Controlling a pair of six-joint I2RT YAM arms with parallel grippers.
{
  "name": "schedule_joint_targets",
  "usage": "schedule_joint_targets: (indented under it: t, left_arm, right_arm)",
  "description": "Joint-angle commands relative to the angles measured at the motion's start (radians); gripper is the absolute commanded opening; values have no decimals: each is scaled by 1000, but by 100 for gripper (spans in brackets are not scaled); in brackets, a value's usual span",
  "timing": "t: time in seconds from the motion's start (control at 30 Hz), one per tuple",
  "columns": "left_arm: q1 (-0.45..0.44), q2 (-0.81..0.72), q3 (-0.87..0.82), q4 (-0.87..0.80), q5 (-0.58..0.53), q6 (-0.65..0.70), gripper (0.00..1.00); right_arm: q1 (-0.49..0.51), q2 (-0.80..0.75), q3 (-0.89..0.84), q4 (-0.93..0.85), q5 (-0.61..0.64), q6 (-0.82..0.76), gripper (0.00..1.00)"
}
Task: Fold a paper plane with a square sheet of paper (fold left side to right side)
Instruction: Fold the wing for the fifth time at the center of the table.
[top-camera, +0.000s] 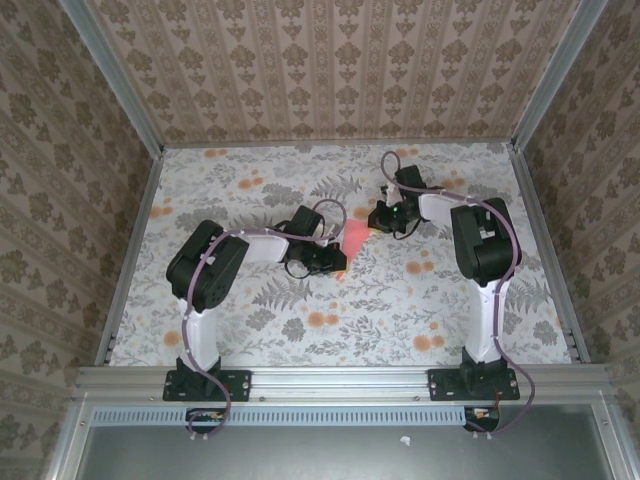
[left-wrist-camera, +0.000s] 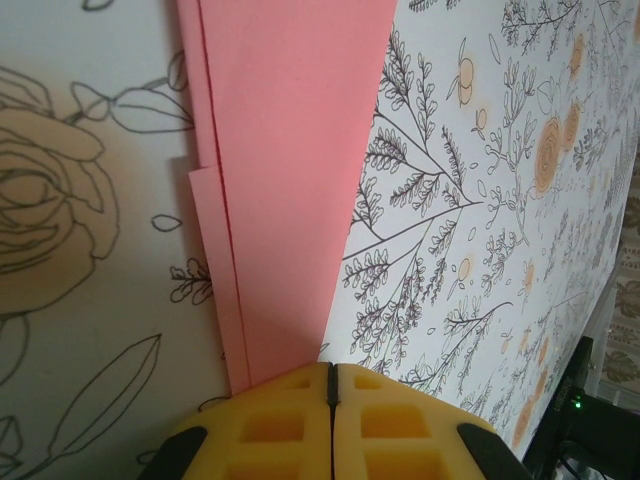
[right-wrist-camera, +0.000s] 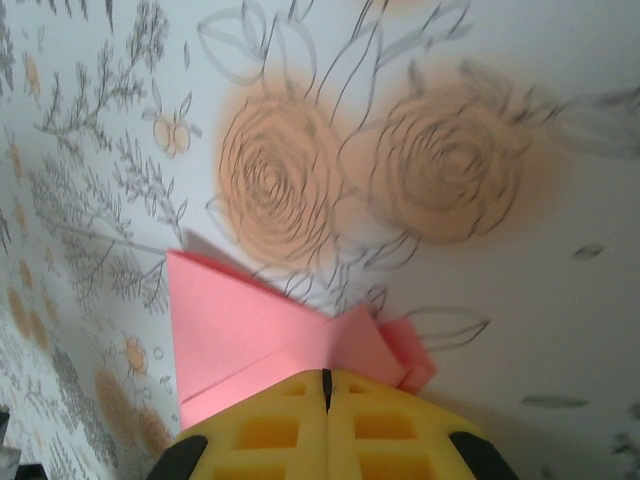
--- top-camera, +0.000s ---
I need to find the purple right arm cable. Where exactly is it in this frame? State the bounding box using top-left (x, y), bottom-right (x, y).
top-left (380, 151), bottom-right (536, 441)

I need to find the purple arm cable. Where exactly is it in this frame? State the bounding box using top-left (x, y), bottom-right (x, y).
top-left (180, 198), bottom-right (349, 441)
top-left (380, 151), bottom-right (536, 441)

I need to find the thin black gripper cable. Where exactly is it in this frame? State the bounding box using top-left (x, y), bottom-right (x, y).
top-left (391, 218), bottom-right (420, 241)
top-left (283, 258), bottom-right (312, 280)

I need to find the thin black left gripper cable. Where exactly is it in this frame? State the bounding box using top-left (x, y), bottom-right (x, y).
top-left (283, 258), bottom-right (312, 280)

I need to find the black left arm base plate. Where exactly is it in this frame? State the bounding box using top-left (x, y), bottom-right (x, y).
top-left (163, 368), bottom-right (252, 403)

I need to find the pink paper sheet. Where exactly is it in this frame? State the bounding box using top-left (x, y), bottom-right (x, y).
top-left (333, 218), bottom-right (374, 281)

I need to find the black connector board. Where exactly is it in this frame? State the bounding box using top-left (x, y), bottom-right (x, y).
top-left (462, 405), bottom-right (502, 433)
top-left (185, 406), bottom-right (225, 434)

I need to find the thin black right gripper cable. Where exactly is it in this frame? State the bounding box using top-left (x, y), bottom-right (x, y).
top-left (391, 218), bottom-right (420, 241)

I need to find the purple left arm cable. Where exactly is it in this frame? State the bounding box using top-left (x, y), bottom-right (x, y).
top-left (180, 198), bottom-right (349, 441)

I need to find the aluminium crossbar rail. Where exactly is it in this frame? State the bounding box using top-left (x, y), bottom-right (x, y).
top-left (74, 364), bottom-right (614, 402)

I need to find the aluminium frame post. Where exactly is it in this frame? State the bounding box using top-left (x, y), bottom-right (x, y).
top-left (59, 0), bottom-right (167, 157)
top-left (509, 0), bottom-right (610, 151)

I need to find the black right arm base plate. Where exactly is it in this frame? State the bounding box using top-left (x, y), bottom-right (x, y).
top-left (427, 368), bottom-right (521, 402)

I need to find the grey slotted cable duct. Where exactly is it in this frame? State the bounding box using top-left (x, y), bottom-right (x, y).
top-left (92, 405), bottom-right (469, 426)

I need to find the aluminium side rail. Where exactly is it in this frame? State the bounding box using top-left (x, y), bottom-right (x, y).
top-left (93, 149), bottom-right (166, 366)
top-left (508, 143), bottom-right (592, 364)

